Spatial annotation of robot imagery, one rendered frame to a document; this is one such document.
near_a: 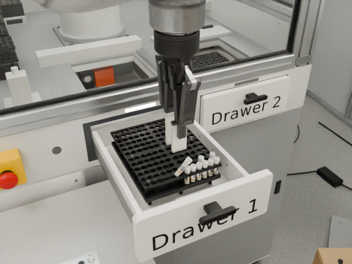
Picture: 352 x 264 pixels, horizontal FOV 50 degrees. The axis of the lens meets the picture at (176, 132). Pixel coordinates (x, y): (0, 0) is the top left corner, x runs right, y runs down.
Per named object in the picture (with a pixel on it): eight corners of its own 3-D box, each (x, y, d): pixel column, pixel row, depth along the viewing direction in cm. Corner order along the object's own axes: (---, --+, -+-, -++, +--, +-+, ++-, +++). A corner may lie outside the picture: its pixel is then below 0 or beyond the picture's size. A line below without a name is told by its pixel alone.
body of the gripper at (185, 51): (210, 32, 59) (207, 85, 65) (185, 17, 66) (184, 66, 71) (166, 39, 57) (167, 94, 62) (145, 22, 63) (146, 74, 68)
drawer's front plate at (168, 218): (266, 212, 80) (274, 172, 74) (139, 263, 70) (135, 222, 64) (261, 207, 82) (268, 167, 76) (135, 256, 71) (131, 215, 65)
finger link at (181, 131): (184, 111, 69) (191, 119, 66) (183, 134, 71) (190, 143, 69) (176, 113, 68) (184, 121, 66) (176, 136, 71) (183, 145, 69)
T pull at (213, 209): (237, 213, 69) (237, 208, 69) (201, 227, 67) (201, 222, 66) (226, 201, 72) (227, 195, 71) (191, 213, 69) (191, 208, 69)
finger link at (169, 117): (166, 115, 71) (164, 113, 71) (166, 145, 75) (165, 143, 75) (180, 111, 72) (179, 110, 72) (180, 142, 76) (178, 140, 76)
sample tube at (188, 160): (175, 176, 77) (189, 158, 77) (173, 172, 78) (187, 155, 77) (179, 178, 78) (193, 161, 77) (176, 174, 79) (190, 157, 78)
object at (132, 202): (255, 204, 80) (259, 183, 77) (143, 248, 71) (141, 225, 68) (173, 116, 110) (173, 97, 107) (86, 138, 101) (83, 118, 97)
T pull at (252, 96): (267, 99, 105) (268, 95, 104) (245, 105, 102) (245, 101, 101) (260, 94, 107) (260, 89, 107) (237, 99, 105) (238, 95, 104)
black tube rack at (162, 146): (219, 186, 85) (221, 163, 81) (146, 211, 78) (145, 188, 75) (175, 135, 101) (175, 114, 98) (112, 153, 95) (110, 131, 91)
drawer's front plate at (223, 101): (285, 110, 116) (291, 77, 110) (202, 133, 105) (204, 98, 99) (281, 107, 117) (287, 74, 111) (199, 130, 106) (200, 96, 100)
